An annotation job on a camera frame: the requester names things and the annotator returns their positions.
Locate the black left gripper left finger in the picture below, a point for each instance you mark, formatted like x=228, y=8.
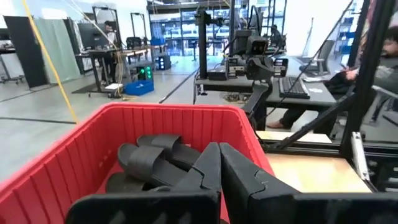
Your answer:
x=186, y=205

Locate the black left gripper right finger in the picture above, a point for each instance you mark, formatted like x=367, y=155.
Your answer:
x=264, y=202

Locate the black slide sandal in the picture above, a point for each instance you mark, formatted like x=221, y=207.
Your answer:
x=168, y=141
x=146, y=163
x=124, y=183

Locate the blue plastic bin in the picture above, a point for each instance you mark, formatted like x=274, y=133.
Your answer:
x=138, y=88

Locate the red plastic bin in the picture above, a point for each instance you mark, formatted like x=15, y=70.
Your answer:
x=62, y=171

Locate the black keyboard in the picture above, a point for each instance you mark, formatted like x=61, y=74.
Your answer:
x=292, y=87

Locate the black box on desk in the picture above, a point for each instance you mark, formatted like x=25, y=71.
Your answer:
x=217, y=74

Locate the grey work desk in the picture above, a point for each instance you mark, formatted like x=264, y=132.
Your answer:
x=320, y=93

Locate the grey office chair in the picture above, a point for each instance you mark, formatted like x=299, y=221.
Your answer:
x=323, y=56

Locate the black device, green lights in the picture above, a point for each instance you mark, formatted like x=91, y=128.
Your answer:
x=144, y=73

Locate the person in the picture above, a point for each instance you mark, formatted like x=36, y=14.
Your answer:
x=109, y=31
x=387, y=74

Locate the black office desk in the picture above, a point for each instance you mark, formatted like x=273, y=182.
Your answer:
x=93, y=53

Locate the black computer monitor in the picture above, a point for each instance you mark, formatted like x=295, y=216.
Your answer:
x=91, y=35

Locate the green curtain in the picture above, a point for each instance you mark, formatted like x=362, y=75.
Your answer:
x=59, y=49

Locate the black partition panel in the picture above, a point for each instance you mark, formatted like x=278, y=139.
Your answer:
x=25, y=53

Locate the black stand post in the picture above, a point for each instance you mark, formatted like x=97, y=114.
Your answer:
x=202, y=46

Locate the black aluminium rig frame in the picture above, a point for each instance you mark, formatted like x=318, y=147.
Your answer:
x=370, y=62

